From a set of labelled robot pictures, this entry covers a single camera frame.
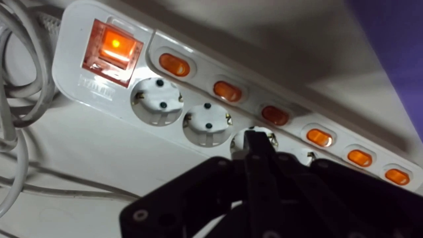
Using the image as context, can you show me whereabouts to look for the thin grey cable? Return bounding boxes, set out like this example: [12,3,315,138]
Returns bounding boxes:
[0,150,139,203]

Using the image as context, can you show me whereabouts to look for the purple mat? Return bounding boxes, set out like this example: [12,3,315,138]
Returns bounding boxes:
[345,0,423,141]

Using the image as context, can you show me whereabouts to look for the white power strip cable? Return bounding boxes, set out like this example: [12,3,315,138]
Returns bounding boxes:
[0,0,62,130]

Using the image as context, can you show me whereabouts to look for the white loose cable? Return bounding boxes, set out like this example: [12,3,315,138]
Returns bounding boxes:
[0,79,32,219]

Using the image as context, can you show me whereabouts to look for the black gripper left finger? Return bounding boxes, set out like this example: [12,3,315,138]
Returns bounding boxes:
[118,130,272,238]

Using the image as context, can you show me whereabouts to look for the white power strip orange switches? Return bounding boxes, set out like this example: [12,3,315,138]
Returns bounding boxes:
[50,0,423,196]

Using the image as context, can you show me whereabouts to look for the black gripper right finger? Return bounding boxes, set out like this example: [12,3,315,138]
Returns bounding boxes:
[263,143,423,238]

